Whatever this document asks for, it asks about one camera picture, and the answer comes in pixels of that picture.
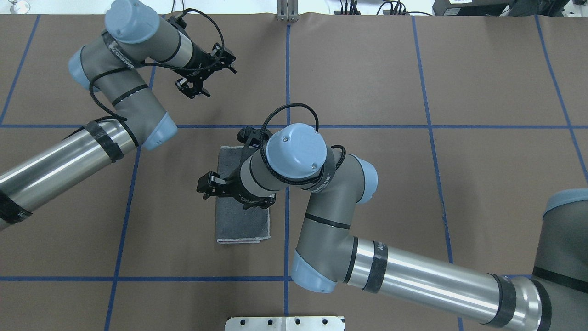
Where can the black rectangular box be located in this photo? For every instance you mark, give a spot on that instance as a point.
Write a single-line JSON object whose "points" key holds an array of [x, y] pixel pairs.
{"points": [[480, 8]]}

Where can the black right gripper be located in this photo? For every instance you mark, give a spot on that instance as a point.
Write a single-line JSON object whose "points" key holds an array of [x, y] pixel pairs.
{"points": [[233, 185]]}

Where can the aluminium frame post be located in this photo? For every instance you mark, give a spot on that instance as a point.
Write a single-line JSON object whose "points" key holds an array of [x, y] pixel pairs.
{"points": [[287, 11]]}

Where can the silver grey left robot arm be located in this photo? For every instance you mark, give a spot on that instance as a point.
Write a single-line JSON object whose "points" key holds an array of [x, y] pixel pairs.
{"points": [[135, 36]]}

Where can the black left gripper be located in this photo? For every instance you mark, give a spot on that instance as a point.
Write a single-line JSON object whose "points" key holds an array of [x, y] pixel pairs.
{"points": [[198, 57]]}

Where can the pink and grey towel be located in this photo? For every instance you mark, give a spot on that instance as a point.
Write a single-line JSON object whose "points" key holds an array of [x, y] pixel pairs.
{"points": [[234, 224]]}

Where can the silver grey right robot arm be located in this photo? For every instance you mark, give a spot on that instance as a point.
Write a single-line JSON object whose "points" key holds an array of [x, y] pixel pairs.
{"points": [[467, 194]]}

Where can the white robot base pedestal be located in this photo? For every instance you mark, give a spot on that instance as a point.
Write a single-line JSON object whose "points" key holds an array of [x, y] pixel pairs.
{"points": [[286, 323]]}

